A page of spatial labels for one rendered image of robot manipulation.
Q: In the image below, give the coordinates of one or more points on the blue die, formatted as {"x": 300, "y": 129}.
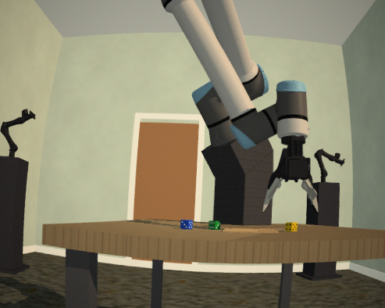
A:
{"x": 186, "y": 224}

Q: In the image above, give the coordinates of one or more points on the yellow die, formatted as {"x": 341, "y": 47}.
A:
{"x": 291, "y": 226}

